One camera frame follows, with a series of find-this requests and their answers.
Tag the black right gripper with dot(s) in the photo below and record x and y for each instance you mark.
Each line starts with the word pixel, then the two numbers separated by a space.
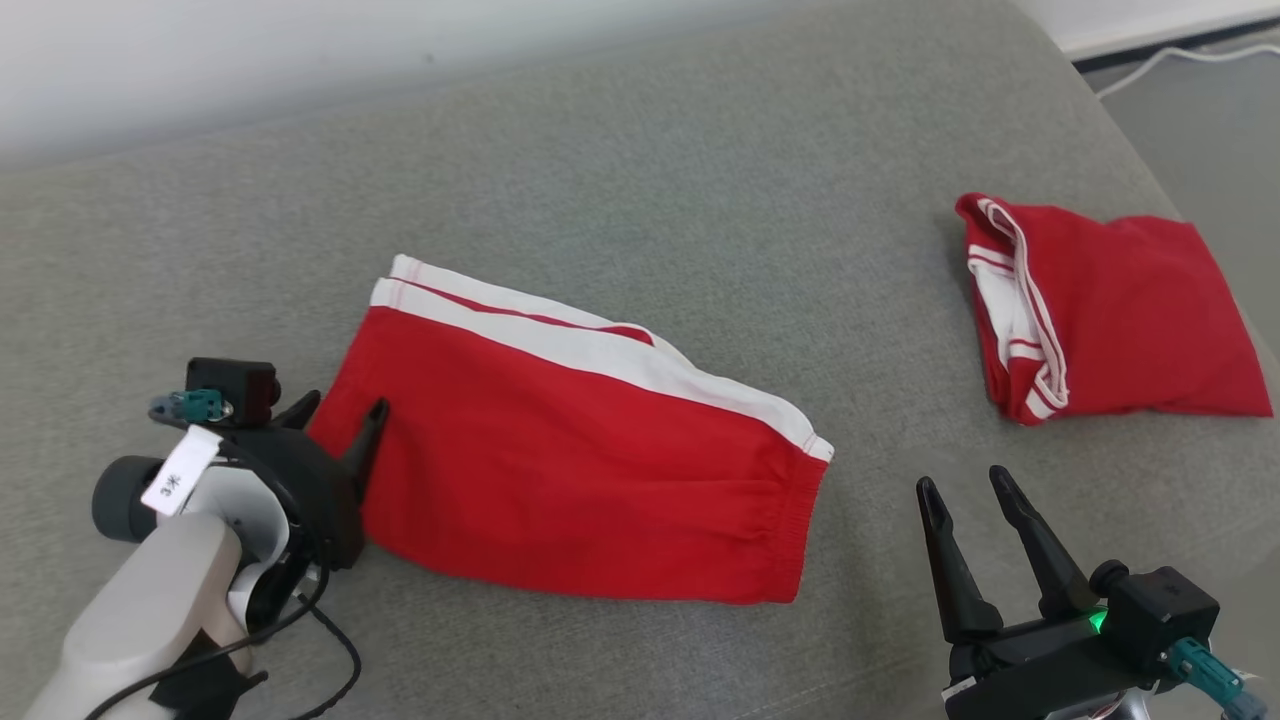
pixel 1050 665

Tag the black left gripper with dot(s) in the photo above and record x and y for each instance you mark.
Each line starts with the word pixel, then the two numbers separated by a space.
pixel 320 490

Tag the red shorts with white stripes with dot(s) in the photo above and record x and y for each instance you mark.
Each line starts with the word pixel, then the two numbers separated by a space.
pixel 560 470

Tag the red and white jersey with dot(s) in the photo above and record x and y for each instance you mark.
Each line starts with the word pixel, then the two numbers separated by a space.
pixel 1130 320

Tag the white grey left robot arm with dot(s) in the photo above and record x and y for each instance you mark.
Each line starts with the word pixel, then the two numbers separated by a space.
pixel 150 600

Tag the grey fabric sofa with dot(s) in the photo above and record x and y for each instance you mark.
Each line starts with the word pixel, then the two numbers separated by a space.
pixel 700 180

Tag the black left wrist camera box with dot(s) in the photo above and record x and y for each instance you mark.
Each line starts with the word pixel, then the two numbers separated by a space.
pixel 235 385

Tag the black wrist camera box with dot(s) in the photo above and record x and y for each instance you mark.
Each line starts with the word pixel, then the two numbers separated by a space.
pixel 1165 615
pixel 235 385

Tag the teal left camera connector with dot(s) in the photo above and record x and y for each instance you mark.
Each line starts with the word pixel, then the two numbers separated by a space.
pixel 195 405

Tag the teal camera connector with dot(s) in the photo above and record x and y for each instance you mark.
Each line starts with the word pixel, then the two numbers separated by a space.
pixel 195 405
pixel 1205 670

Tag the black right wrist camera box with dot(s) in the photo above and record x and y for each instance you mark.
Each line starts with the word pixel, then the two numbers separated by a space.
pixel 1165 615

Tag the teal right camera connector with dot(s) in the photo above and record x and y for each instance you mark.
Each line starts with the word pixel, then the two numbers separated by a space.
pixel 1205 670

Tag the white wall baseboard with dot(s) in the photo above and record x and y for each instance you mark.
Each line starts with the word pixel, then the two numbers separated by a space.
pixel 1170 25

